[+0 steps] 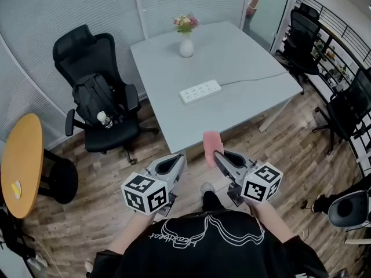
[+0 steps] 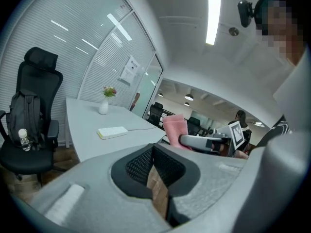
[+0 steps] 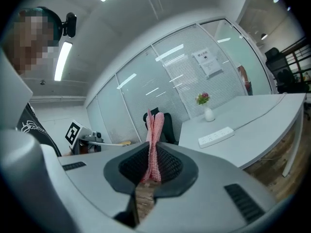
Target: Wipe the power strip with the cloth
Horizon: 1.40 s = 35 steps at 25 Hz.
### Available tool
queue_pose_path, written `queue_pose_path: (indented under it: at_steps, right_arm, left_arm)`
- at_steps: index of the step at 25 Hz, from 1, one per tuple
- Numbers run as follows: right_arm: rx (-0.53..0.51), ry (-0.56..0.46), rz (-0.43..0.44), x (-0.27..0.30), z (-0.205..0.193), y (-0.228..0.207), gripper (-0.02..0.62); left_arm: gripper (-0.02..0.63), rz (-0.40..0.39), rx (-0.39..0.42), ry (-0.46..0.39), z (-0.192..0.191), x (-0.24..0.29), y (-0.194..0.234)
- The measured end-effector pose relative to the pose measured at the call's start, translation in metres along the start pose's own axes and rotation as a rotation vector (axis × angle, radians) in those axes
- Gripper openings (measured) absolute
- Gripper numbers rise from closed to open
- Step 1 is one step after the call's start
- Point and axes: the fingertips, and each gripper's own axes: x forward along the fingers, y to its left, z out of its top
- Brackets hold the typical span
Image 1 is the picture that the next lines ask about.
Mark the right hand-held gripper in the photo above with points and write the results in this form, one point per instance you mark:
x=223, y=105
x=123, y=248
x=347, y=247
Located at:
x=258, y=190

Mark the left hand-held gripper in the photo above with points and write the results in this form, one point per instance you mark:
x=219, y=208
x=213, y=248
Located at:
x=145, y=194

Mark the pink cloth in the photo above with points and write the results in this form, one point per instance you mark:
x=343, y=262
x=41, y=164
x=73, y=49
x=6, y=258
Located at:
x=213, y=142

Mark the white power strip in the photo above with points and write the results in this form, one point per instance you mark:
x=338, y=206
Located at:
x=200, y=92

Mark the person's left forearm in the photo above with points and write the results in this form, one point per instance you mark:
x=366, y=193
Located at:
x=127, y=236

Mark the person's right forearm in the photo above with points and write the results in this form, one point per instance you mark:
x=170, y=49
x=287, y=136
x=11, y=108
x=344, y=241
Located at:
x=272, y=224

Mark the person's white shoe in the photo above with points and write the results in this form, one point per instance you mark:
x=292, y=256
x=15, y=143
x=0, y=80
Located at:
x=206, y=188

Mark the person's black trouser leg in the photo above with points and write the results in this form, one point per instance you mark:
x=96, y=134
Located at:
x=213, y=203

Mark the white table leg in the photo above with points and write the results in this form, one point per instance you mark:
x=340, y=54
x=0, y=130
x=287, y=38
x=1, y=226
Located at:
x=272, y=119

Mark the black office chair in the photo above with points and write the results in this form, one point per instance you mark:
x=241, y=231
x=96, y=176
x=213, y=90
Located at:
x=116, y=135
x=303, y=48
x=345, y=111

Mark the clear plastic water bottle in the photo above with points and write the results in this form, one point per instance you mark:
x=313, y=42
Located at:
x=105, y=120

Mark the person's black printed shirt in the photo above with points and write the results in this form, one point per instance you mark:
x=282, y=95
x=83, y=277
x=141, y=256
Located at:
x=208, y=253

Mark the black backpack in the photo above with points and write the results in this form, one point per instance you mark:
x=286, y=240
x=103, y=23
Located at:
x=92, y=97

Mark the grey and black chair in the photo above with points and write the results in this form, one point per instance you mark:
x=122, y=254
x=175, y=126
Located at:
x=347, y=210

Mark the round wooden side table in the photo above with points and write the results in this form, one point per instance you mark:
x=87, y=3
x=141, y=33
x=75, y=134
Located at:
x=23, y=161

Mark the pink and yellow flowers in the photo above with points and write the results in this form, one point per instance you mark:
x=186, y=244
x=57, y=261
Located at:
x=185, y=23

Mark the small yellow white object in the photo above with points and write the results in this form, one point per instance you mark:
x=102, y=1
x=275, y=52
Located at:
x=16, y=189

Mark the black metal railing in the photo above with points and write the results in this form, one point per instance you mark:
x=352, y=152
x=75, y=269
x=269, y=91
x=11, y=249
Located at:
x=347, y=27

